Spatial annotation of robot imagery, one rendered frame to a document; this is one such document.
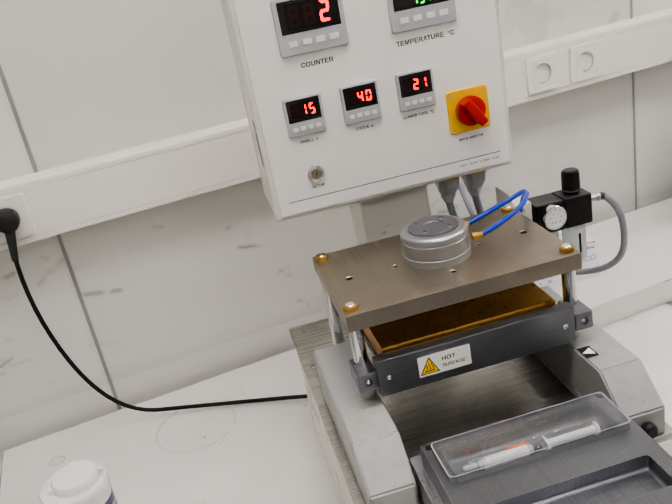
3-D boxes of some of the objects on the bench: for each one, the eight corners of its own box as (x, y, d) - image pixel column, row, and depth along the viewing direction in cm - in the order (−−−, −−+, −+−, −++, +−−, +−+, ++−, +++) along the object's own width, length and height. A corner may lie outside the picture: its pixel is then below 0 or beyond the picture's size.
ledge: (429, 300, 154) (426, 281, 153) (741, 190, 176) (742, 173, 175) (510, 363, 128) (507, 341, 126) (865, 225, 150) (867, 204, 148)
